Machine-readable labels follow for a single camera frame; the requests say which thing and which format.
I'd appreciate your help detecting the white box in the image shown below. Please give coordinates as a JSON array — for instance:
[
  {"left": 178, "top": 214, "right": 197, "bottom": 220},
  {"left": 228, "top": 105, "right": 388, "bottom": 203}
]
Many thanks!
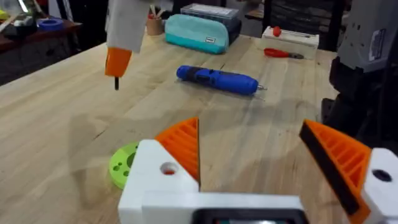
[{"left": 259, "top": 26, "right": 320, "bottom": 60}]

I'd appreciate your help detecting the blue tape roll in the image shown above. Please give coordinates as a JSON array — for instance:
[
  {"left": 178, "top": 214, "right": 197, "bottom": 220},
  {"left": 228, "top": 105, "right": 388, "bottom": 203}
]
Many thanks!
[{"left": 37, "top": 18, "right": 65, "bottom": 32}]

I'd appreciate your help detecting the dark wooden side table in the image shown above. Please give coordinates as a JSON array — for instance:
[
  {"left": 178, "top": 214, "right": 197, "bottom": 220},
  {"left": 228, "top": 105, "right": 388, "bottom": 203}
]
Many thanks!
[{"left": 0, "top": 19, "right": 83, "bottom": 87}]

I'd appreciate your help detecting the black chair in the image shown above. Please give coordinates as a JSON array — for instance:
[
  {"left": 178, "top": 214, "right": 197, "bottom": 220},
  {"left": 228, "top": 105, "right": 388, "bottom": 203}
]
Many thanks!
[{"left": 262, "top": 0, "right": 346, "bottom": 53}]

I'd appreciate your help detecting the red-handled tool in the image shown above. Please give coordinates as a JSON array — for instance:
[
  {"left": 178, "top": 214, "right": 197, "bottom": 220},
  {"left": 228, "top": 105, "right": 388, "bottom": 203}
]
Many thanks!
[{"left": 263, "top": 47, "right": 305, "bottom": 60}]

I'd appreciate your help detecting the dark box with clear lid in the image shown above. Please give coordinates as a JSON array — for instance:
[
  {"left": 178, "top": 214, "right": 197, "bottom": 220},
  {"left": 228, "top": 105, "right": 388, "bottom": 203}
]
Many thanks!
[{"left": 180, "top": 2, "right": 243, "bottom": 45}]

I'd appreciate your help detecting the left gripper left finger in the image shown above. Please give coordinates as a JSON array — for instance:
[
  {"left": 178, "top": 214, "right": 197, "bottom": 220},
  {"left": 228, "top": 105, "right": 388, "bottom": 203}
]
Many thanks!
[{"left": 118, "top": 116, "right": 201, "bottom": 224}]

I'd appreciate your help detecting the brown cup with pencils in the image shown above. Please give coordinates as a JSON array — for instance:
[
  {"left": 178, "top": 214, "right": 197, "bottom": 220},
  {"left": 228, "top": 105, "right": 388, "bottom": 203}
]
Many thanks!
[{"left": 146, "top": 4, "right": 166, "bottom": 36}]

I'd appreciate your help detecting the teal zip pouch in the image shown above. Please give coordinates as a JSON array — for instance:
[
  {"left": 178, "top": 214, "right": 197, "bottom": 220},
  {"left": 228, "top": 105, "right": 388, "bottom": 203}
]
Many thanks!
[{"left": 164, "top": 14, "right": 230, "bottom": 55}]

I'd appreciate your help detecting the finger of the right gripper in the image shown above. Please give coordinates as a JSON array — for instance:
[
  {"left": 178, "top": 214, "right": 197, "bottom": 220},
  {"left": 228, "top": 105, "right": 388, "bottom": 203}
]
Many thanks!
[{"left": 104, "top": 0, "right": 152, "bottom": 91}]

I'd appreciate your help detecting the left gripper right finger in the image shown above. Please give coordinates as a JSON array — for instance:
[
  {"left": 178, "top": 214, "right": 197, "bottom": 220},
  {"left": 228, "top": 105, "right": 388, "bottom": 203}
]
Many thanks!
[{"left": 298, "top": 119, "right": 398, "bottom": 224}]

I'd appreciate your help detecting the green disc with holes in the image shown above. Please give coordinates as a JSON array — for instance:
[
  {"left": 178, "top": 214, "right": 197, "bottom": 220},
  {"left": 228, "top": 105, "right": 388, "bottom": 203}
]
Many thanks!
[{"left": 108, "top": 141, "right": 140, "bottom": 190}]

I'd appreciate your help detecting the blue electric screwdriver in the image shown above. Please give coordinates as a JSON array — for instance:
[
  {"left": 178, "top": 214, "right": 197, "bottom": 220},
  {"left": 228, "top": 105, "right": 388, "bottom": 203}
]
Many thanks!
[{"left": 175, "top": 64, "right": 268, "bottom": 96}]

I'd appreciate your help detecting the heap of clutter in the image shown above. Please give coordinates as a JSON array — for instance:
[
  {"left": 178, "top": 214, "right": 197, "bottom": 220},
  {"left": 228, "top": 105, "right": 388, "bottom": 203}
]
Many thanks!
[{"left": 0, "top": 0, "right": 43, "bottom": 40}]

